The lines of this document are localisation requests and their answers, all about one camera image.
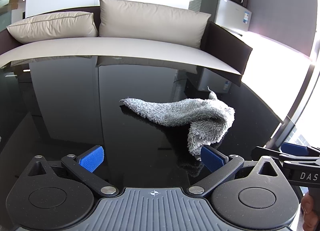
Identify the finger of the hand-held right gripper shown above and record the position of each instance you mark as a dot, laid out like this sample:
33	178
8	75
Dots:
295	148
267	153

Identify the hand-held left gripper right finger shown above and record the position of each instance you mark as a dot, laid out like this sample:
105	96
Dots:
211	159

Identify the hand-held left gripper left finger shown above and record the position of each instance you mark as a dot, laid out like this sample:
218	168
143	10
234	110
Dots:
91	159

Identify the grey fluffy towel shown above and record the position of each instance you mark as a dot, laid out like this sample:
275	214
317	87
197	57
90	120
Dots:
195	113

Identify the person's right hand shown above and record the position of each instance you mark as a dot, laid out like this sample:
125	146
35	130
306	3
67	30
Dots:
311	211

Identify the dark brown sofa beige seat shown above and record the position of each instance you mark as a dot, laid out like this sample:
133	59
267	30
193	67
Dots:
125	48

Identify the beige sofa cushion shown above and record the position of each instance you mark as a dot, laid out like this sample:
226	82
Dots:
152	18
52	26

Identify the silver mini fridge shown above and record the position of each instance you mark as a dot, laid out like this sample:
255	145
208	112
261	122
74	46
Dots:
230	13

